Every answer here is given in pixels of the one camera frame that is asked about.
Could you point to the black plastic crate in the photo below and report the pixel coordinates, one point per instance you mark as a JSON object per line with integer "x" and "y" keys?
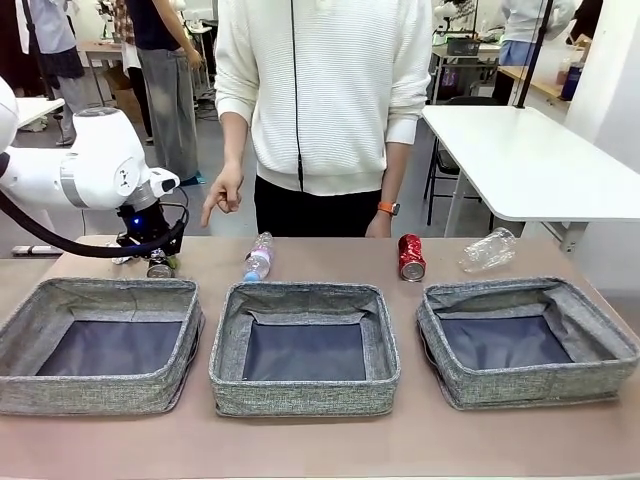
{"x": 462, "y": 47}

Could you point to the brown cardboard box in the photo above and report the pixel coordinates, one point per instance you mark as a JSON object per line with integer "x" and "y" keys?
{"x": 127, "y": 102}

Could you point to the bystander in pale blue shirt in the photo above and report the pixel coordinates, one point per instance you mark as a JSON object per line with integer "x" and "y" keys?
{"x": 55, "y": 30}

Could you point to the large crushed clear bottle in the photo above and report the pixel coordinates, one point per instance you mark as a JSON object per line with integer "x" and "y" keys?
{"x": 487, "y": 252}

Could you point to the person's left forearm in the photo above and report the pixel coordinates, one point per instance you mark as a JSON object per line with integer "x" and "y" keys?
{"x": 395, "y": 170}

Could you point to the person's right hand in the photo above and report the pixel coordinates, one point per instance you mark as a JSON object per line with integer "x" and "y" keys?
{"x": 225, "y": 195}

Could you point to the person's right forearm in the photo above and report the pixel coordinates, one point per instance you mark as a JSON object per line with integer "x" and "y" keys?
{"x": 234, "y": 140}

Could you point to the small pink-label water bottle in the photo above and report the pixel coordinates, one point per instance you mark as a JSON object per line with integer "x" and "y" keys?
{"x": 259, "y": 262}

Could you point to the red soda can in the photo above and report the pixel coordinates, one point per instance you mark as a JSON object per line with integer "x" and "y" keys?
{"x": 411, "y": 255}

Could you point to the blue bottle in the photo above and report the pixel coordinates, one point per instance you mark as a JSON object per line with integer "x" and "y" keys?
{"x": 571, "y": 80}

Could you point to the blue floor mat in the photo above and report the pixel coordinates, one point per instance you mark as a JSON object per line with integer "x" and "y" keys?
{"x": 192, "y": 178}

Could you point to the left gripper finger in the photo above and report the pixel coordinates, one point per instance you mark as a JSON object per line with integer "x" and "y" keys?
{"x": 172, "y": 260}
{"x": 153, "y": 255}

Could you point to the white paper ball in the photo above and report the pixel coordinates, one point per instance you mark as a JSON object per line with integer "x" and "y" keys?
{"x": 125, "y": 261}

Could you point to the large white table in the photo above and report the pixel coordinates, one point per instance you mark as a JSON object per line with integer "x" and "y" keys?
{"x": 525, "y": 160}

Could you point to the person's black trousers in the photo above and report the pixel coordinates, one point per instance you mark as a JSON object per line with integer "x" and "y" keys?
{"x": 310, "y": 215}

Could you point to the bystander in plaid shirt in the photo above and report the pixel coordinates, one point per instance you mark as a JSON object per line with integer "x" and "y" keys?
{"x": 121, "y": 20}

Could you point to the grey fabric basket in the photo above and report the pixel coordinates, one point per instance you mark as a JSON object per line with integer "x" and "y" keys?
{"x": 300, "y": 395}
{"x": 525, "y": 385}
{"x": 100, "y": 395}

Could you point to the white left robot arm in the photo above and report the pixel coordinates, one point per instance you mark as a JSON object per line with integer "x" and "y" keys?
{"x": 40, "y": 175}

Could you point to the wooden workbench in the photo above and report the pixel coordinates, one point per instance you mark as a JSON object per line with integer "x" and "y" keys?
{"x": 540, "y": 82}

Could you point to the black and silver drink can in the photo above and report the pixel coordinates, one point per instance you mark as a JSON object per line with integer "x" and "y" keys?
{"x": 161, "y": 271}

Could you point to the black stand pole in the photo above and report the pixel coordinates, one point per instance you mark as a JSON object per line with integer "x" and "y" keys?
{"x": 525, "y": 75}

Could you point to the orange band wristwatch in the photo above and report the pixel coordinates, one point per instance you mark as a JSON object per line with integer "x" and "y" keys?
{"x": 387, "y": 207}

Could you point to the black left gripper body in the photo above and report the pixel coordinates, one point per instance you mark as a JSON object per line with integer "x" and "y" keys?
{"x": 147, "y": 227}

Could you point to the small wooden table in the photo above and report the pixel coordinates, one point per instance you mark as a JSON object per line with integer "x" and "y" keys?
{"x": 100, "y": 50}

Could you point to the bystander in grey wide trousers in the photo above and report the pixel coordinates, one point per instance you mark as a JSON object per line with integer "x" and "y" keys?
{"x": 170, "y": 100}

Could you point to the person's left hand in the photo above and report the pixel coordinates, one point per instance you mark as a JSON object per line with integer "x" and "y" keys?
{"x": 379, "y": 226}

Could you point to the black folding chair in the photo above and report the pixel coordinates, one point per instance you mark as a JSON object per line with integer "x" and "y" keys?
{"x": 442, "y": 167}

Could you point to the bystander in white top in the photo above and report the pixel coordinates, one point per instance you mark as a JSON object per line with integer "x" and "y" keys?
{"x": 520, "y": 50}

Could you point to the person in white sweater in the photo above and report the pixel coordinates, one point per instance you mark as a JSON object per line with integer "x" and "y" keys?
{"x": 340, "y": 100}

